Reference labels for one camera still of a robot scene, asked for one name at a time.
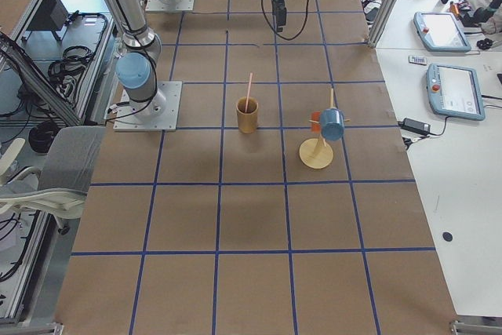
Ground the grey office chair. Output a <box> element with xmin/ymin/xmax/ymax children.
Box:
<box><xmin>1</xmin><ymin>126</ymin><xmax>106</xmax><ymax>235</ymax></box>

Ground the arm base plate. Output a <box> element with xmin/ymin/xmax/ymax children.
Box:
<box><xmin>113</xmin><ymin>81</ymin><xmax>183</xmax><ymax>132</ymax></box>
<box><xmin>146</xmin><ymin>0</ymin><xmax>195</xmax><ymax>13</ymax></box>

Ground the blue mug on stand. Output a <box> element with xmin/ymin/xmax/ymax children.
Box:
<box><xmin>319</xmin><ymin>107</ymin><xmax>344</xmax><ymax>141</ymax></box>

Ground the teach pendant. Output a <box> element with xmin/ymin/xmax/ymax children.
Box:
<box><xmin>425</xmin><ymin>64</ymin><xmax>486</xmax><ymax>121</ymax></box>
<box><xmin>413</xmin><ymin>12</ymin><xmax>471</xmax><ymax>53</ymax></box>

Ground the orange mug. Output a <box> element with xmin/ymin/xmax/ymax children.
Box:
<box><xmin>309</xmin><ymin>111</ymin><xmax>321</xmax><ymax>133</ymax></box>

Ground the bamboo chopstick holder cup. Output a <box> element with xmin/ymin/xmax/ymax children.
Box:
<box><xmin>236</xmin><ymin>97</ymin><xmax>259</xmax><ymax>134</ymax></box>

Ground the black power adapter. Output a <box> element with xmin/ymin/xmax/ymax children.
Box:
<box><xmin>398</xmin><ymin>118</ymin><xmax>431</xmax><ymax>136</ymax></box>

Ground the lower teach pendant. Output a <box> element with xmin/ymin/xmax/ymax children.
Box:
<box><xmin>425</xmin><ymin>64</ymin><xmax>486</xmax><ymax>121</ymax></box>

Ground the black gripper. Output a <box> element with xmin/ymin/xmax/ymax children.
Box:
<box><xmin>271</xmin><ymin>0</ymin><xmax>287</xmax><ymax>33</ymax></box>

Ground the upper teach pendant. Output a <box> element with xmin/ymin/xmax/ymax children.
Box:
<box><xmin>413</xmin><ymin>12</ymin><xmax>471</xmax><ymax>53</ymax></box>

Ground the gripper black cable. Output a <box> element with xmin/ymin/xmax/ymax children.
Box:
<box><xmin>260</xmin><ymin>0</ymin><xmax>311</xmax><ymax>42</ymax></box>

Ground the pink chopstick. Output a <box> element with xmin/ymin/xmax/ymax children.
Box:
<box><xmin>244</xmin><ymin>72</ymin><xmax>253</xmax><ymax>113</ymax></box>

